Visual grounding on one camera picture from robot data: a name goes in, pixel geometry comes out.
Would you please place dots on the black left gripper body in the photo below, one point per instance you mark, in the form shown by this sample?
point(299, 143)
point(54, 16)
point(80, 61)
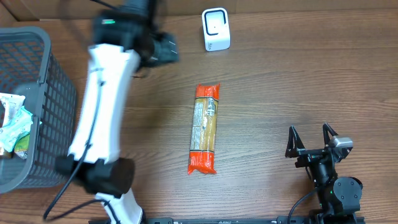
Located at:
point(164, 49)

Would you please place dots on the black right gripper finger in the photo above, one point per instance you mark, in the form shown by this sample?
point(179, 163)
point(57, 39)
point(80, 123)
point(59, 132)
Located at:
point(329, 135)
point(295, 145)

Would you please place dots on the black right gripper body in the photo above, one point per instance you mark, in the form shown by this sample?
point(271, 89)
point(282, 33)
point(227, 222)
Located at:
point(308, 155)

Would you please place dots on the orange spaghetti pasta packet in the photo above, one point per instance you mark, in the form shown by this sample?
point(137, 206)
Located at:
point(203, 135)

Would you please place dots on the light blue snack packet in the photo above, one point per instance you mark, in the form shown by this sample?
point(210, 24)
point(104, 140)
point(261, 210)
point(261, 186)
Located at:
point(18, 127)

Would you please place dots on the white tube with tan cap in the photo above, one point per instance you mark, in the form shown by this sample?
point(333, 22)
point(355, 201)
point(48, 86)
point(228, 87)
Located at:
point(12, 104)

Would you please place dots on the green snack packet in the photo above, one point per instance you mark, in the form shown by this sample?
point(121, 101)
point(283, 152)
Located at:
point(22, 146)

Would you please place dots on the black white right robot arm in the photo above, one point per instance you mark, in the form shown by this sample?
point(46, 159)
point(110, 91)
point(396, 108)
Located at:
point(337, 195)

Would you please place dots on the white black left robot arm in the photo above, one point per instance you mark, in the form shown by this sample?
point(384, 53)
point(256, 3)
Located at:
point(125, 39)

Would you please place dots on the white barcode scanner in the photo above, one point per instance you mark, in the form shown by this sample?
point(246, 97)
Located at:
point(216, 29)

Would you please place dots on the dark grey plastic basket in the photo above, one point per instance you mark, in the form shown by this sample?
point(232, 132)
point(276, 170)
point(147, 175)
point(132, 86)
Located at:
point(29, 68)

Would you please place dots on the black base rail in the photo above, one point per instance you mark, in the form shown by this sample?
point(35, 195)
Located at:
point(278, 220)

